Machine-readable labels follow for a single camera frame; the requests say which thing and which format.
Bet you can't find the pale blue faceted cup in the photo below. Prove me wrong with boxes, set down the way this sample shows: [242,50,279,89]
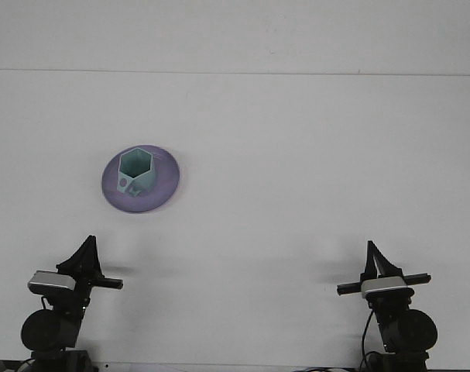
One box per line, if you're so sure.
[115,147,158,198]

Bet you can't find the purple round plate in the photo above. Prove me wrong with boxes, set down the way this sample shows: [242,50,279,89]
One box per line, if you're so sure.
[101,144,181,214]

